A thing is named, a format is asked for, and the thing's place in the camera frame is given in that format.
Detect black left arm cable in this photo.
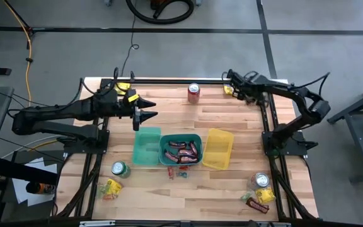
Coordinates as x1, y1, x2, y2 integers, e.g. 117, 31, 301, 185
79, 66, 121, 105

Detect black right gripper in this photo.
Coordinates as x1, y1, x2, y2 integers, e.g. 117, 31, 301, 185
231, 73, 266, 104

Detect dark metal table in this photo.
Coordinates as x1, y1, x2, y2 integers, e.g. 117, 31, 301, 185
326, 80, 363, 183

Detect pale green candy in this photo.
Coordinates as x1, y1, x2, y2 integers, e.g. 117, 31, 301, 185
96, 183, 110, 198

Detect black vacuum hose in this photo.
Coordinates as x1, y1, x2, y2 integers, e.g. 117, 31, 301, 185
125, 0, 195, 25

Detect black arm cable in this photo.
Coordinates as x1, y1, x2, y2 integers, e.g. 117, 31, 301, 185
290, 71, 331, 97
79, 66, 121, 105

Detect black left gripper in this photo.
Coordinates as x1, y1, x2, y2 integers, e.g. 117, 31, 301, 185
105, 93, 159, 132

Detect thin black floor cable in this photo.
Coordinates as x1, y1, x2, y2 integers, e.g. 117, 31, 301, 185
120, 0, 140, 78

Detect white floor cable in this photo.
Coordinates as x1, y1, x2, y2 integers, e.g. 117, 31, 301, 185
0, 134, 66, 158

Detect dark teal plastic bin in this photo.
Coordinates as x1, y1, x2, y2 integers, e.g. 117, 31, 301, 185
158, 134, 204, 166

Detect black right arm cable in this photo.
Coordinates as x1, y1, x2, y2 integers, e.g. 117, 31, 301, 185
290, 71, 331, 97

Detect yellow translucent bin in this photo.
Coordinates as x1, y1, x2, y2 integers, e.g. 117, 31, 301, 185
202, 127, 234, 171

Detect silver diet cola can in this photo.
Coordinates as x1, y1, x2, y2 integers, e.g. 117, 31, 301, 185
247, 172, 270, 191

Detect red candy bars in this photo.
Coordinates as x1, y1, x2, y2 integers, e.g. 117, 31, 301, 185
164, 150, 180, 163

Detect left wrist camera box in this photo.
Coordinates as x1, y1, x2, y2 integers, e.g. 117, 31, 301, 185
123, 89, 139, 103

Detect orange and black bottle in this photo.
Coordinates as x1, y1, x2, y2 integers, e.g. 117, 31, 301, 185
25, 182, 56, 195

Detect white paper sheet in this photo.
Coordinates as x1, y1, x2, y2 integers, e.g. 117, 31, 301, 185
11, 157, 58, 207

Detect green soda can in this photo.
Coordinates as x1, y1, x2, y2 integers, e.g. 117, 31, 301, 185
111, 161, 131, 179

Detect black tripod leg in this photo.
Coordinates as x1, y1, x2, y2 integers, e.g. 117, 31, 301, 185
3, 0, 56, 35

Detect silver mounting plate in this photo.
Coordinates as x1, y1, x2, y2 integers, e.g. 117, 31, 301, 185
255, 222, 291, 227
79, 220, 116, 227

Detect yellow extension cable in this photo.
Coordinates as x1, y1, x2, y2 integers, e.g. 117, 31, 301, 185
3, 0, 33, 98

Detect black desk beam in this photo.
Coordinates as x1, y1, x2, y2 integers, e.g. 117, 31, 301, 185
0, 156, 58, 185

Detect light teal translucent bin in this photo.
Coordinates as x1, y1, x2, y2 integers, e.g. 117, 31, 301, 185
132, 126, 162, 166

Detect red soda can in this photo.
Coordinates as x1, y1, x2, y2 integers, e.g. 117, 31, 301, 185
187, 83, 201, 105

